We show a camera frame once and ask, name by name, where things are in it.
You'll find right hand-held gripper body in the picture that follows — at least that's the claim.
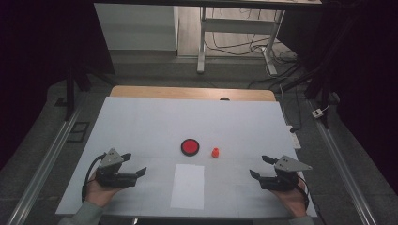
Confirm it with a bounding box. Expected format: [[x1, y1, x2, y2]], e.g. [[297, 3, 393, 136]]
[[258, 155, 314, 192]]

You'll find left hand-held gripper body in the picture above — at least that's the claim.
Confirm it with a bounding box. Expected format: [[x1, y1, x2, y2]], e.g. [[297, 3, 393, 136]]
[[94, 147, 139, 189]]

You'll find white paper sheet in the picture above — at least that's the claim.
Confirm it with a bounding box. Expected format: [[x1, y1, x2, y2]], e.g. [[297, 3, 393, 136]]
[[170, 163, 206, 210]]

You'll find round red ink pad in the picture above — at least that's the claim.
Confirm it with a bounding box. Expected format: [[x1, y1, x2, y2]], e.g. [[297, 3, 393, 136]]
[[180, 138, 201, 158]]

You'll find person's left hand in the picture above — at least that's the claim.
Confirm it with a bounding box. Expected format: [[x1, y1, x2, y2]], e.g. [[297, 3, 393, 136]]
[[84, 178, 125, 208]]

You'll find person's right hand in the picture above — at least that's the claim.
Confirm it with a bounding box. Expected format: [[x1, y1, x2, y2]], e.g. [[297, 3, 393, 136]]
[[270, 182, 310, 218]]

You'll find white power strip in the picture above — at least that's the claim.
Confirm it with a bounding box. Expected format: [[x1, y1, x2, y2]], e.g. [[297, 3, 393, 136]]
[[285, 125, 302, 150]]

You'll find large white table cover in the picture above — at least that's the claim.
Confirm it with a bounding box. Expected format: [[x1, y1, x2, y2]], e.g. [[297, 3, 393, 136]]
[[55, 96, 318, 218]]

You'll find black metal stand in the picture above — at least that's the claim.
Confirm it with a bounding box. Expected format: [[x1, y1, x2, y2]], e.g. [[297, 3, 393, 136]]
[[275, 15, 358, 129], [64, 62, 118, 121]]

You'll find dark curtain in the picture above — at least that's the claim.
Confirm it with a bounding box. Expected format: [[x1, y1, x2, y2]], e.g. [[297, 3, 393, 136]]
[[322, 0, 398, 195], [0, 0, 111, 170]]

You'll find white cabinet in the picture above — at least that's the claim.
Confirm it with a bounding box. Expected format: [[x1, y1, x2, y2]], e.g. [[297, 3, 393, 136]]
[[94, 3, 179, 52]]

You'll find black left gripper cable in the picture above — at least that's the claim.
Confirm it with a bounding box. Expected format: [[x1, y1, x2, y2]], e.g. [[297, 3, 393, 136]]
[[81, 152, 108, 203]]

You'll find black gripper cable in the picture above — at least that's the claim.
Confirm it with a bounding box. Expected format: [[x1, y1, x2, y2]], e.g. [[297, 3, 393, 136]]
[[81, 152, 108, 203], [297, 174, 327, 225]]

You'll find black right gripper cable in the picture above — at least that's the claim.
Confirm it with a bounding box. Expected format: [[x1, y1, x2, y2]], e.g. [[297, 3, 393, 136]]
[[297, 174, 327, 225]]

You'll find black power strip cable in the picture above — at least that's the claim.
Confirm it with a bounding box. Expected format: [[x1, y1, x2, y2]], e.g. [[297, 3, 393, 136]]
[[289, 87, 303, 134]]

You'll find aluminium floor rail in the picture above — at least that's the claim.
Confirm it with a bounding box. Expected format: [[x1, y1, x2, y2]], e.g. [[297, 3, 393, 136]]
[[308, 99, 378, 225], [6, 93, 87, 225]]

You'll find black floor cable tangle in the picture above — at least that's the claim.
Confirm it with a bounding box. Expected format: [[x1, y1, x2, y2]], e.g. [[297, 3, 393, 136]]
[[205, 7, 299, 64]]

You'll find white desk frame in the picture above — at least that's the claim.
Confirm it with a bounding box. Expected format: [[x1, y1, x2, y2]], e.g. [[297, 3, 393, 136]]
[[196, 6, 286, 76]]

